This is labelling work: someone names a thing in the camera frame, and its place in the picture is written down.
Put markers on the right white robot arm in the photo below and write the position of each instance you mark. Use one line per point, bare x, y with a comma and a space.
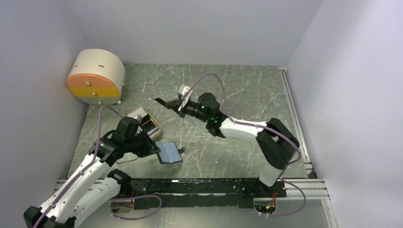
276, 142

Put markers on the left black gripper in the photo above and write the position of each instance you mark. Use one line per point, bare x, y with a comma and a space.
149, 148

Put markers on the beige wooden card tray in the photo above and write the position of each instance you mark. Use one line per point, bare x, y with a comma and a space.
143, 112

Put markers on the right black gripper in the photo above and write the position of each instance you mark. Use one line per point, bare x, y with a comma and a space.
175, 105

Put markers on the black leather card holder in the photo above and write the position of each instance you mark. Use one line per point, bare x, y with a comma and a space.
169, 153

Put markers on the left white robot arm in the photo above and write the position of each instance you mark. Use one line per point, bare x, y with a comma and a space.
74, 201

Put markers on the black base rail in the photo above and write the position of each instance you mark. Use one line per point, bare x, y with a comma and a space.
189, 193

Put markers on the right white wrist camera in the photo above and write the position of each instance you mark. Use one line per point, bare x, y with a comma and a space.
184, 96

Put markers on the round pastel drawer box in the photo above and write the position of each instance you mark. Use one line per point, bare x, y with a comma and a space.
97, 77

